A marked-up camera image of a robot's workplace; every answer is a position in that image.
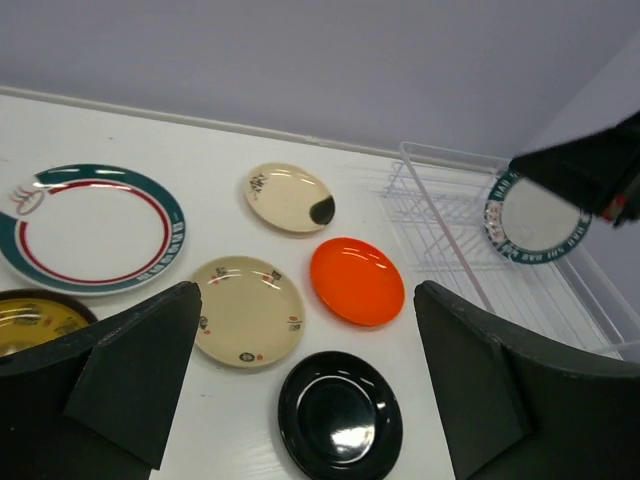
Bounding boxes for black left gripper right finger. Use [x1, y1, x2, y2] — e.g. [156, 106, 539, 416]
[414, 281, 639, 479]

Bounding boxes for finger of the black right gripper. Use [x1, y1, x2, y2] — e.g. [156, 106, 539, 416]
[509, 113, 639, 228]

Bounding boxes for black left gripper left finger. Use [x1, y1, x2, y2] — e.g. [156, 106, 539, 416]
[1, 281, 202, 479]

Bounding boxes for white plate green lettered rim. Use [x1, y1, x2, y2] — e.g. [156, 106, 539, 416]
[483, 170, 592, 265]

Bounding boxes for brown yellow plate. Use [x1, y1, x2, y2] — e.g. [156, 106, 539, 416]
[1, 289, 98, 357]

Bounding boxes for large green red rimmed plate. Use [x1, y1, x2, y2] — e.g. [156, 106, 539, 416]
[1, 163, 187, 296]

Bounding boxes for cream plate with small motifs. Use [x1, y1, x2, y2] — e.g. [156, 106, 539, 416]
[191, 256, 305, 369]

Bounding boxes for orange plate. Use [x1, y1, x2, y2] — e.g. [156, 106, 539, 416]
[309, 237, 405, 328]

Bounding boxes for cream plate with black patch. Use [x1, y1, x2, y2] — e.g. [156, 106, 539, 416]
[242, 162, 336, 234]

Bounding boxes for white wire dish rack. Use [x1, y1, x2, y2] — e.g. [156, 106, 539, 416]
[381, 142, 639, 362]

